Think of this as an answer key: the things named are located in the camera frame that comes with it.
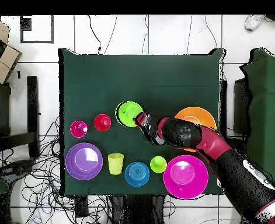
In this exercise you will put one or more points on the small green bowl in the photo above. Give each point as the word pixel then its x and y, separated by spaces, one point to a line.
pixel 127 114

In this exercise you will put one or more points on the red cup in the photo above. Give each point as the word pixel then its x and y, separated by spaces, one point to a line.
pixel 99 123

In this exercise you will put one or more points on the yellow cup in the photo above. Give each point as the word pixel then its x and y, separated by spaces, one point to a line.
pixel 115 164

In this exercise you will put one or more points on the purple bowl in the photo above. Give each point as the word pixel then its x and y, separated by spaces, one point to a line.
pixel 73 165

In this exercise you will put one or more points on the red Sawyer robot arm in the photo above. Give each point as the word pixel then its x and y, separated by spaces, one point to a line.
pixel 212 142

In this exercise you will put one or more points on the dark green tablecloth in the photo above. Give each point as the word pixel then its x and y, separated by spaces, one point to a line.
pixel 139 77

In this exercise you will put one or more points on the lime green cup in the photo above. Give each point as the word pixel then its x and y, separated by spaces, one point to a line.
pixel 158 164

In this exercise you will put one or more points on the large orange bowl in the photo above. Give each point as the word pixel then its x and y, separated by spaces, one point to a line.
pixel 198 114

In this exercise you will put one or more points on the blue bowl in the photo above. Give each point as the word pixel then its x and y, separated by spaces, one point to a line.
pixel 137 179

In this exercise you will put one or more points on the magenta cup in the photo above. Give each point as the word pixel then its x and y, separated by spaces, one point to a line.
pixel 76 130

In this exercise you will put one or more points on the large pink bowl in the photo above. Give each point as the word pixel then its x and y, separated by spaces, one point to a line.
pixel 186 182

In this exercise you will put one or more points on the black box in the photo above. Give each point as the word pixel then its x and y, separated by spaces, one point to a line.
pixel 240 105

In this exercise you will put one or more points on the black power adapter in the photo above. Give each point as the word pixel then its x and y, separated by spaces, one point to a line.
pixel 81 207

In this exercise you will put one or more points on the white shoe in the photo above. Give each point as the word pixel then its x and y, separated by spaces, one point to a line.
pixel 252 22

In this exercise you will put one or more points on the black chair frame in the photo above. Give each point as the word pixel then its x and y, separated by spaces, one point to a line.
pixel 32 105

